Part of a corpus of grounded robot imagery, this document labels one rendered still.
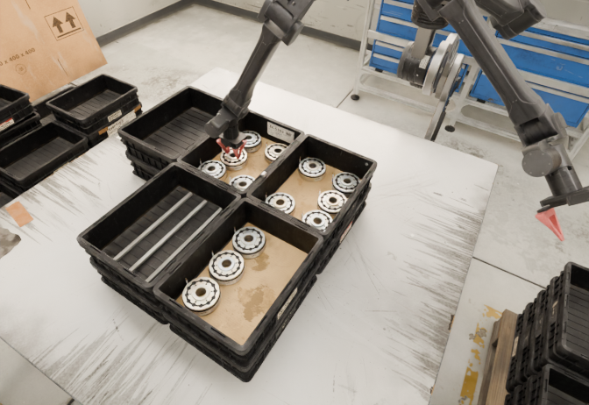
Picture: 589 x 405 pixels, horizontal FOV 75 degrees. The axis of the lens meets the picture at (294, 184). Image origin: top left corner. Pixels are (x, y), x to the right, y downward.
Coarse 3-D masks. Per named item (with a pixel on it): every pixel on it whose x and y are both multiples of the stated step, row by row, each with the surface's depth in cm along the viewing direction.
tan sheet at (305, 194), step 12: (336, 168) 149; (288, 180) 144; (300, 180) 144; (324, 180) 144; (360, 180) 145; (276, 192) 139; (288, 192) 139; (300, 192) 139; (312, 192) 140; (300, 204) 135; (312, 204) 135; (300, 216) 132
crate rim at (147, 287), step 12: (168, 168) 131; (204, 180) 128; (228, 192) 125; (120, 204) 119; (108, 216) 116; (84, 240) 109; (96, 252) 106; (108, 264) 106; (120, 264) 104; (132, 276) 102; (144, 288) 101
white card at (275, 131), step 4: (268, 124) 155; (272, 124) 154; (268, 128) 156; (272, 128) 155; (276, 128) 153; (280, 128) 152; (268, 132) 157; (272, 132) 156; (276, 132) 155; (280, 132) 154; (284, 132) 152; (288, 132) 151; (292, 132) 150; (276, 136) 156; (280, 136) 155; (284, 136) 154; (288, 136) 152; (292, 136) 151; (284, 140) 155; (288, 140) 154; (292, 140) 153
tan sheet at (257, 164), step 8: (264, 144) 158; (256, 152) 154; (264, 152) 154; (248, 160) 150; (256, 160) 150; (264, 160) 151; (248, 168) 147; (256, 168) 147; (264, 168) 147; (232, 176) 144; (256, 176) 144
